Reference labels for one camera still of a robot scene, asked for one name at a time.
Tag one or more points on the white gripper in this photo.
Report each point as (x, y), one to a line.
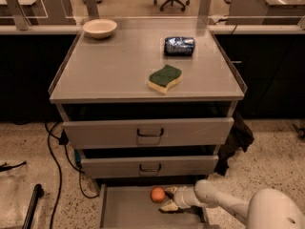
(179, 197)

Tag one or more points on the orange fruit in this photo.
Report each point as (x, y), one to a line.
(157, 194)

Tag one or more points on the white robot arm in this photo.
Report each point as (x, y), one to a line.
(267, 209)

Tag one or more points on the grey middle drawer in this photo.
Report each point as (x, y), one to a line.
(158, 166)

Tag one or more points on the grey drawer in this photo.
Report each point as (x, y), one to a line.
(148, 132)
(158, 166)
(131, 207)

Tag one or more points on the grey bottom drawer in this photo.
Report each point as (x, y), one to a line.
(131, 207)

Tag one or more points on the grey top drawer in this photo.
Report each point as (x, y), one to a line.
(148, 132)

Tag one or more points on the grey metal drawer cabinet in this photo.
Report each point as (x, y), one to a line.
(108, 80)

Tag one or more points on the dark cloth behind cabinet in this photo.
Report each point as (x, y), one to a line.
(240, 136)

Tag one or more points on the green yellow sponge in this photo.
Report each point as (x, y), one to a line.
(165, 78)

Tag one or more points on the black bar on floor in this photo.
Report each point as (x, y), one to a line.
(37, 193)

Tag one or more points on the blue foil snack bag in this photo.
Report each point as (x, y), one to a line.
(179, 45)

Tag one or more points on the white ceramic bowl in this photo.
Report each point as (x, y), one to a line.
(100, 28)

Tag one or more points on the clear acrylic barrier panel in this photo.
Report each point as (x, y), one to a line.
(172, 18)

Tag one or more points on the grey background desk right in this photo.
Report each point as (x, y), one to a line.
(265, 12)

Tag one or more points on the grey background desk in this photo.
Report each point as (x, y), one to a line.
(265, 12)
(48, 12)

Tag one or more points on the grey background desk left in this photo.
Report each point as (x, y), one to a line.
(48, 12)

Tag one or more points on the black cable floor left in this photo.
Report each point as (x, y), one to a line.
(6, 167)

